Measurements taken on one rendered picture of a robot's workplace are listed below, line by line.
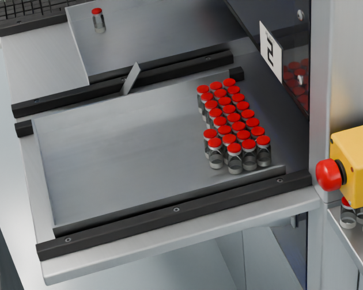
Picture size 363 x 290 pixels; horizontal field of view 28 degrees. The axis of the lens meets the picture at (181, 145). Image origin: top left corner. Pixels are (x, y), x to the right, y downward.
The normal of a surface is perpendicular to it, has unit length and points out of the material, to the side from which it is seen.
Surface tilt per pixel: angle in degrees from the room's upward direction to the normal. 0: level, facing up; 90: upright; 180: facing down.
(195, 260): 0
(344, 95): 90
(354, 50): 90
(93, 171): 0
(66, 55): 0
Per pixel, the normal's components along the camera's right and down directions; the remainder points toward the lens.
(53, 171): -0.11, -0.76
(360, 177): 0.28, 0.61
